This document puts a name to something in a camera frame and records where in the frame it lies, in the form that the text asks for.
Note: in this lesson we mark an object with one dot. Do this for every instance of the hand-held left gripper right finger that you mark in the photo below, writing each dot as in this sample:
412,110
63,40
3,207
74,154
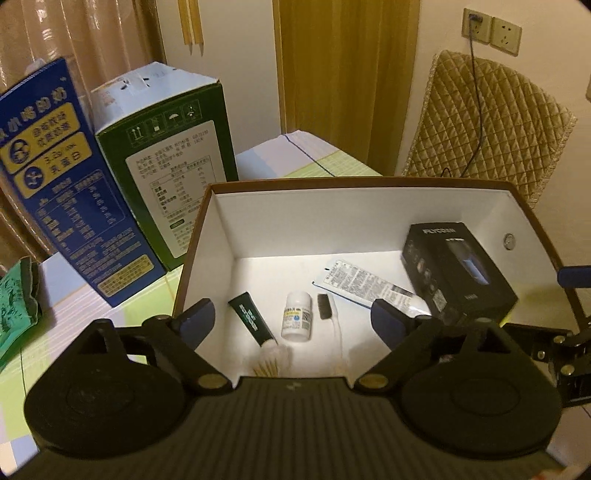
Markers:
385,323

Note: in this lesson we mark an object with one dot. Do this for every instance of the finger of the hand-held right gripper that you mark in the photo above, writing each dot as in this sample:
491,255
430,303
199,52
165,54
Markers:
575,276
535,331

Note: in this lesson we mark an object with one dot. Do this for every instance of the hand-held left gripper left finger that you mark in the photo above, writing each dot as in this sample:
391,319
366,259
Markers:
198,318

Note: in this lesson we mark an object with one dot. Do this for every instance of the dark green lip gel tube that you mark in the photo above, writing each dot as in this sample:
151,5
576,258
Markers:
249,316

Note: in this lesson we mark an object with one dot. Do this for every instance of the white toothbrush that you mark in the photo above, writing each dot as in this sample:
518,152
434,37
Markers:
333,332

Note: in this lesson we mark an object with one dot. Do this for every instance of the white toothpaste tube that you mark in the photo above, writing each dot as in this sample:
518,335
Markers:
355,279

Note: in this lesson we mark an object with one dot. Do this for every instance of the black shaver box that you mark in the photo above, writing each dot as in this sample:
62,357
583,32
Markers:
443,281

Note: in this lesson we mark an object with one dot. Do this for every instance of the bag of cotton swabs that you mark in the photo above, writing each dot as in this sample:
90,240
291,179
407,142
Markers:
272,360

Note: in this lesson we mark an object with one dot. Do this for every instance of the small white pill bottle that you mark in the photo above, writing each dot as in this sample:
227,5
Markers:
295,318

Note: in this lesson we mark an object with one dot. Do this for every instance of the brown cardboard box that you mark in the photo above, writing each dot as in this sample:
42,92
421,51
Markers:
323,221

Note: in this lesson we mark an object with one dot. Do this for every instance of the green milk carton box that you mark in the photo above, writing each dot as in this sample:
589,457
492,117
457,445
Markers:
175,184

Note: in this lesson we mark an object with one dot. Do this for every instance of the blue milk carton box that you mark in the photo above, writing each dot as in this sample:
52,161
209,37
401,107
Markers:
69,207

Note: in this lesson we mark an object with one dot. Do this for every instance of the green tissue packet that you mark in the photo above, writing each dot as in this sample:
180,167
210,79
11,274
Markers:
16,300

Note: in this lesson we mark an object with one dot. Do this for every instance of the plaid tablecloth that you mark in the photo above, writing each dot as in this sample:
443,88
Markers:
286,157

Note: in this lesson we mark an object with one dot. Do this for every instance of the quilted beige cushion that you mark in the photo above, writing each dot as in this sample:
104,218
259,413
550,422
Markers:
485,115

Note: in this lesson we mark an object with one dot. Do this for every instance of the golden curtain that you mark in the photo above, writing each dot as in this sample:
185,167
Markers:
346,69

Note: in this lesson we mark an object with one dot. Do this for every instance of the wooden curtain wand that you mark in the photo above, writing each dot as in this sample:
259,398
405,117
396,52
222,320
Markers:
199,25
187,27

